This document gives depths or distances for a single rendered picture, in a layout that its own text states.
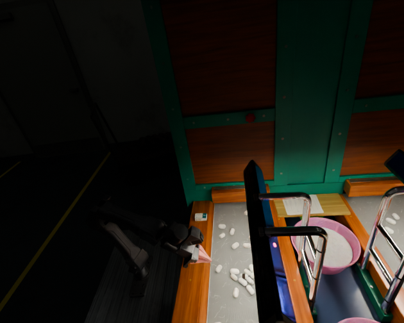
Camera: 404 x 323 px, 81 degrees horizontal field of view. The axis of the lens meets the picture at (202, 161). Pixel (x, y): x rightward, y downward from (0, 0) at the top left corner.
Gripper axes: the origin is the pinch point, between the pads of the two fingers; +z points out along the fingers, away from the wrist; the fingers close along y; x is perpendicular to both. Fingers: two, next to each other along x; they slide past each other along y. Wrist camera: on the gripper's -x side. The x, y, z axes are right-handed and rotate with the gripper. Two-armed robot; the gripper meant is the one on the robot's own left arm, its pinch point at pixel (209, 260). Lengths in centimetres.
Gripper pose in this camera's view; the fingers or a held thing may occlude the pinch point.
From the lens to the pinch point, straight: 98.4
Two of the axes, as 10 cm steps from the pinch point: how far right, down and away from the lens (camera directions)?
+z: 8.5, 4.8, 2.1
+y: 0.9, -5.3, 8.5
